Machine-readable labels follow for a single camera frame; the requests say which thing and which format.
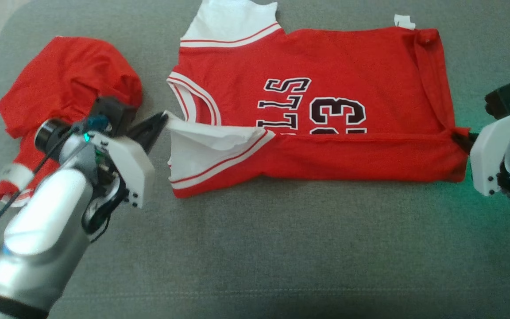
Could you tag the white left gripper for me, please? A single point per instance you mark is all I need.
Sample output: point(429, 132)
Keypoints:
point(129, 168)

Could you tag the red basketball shorts white stripe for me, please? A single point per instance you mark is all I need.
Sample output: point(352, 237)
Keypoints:
point(69, 75)

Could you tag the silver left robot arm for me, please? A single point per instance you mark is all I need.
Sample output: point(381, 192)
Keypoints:
point(38, 239)

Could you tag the red basketball jersey white trim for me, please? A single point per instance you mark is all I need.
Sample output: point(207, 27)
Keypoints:
point(348, 57)

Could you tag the large grey sofa seat cushion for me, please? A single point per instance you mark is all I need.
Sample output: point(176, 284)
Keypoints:
point(281, 248)

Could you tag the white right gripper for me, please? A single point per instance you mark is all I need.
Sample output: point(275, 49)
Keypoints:
point(487, 155)

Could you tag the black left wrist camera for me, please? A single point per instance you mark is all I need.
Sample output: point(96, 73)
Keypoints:
point(113, 113)

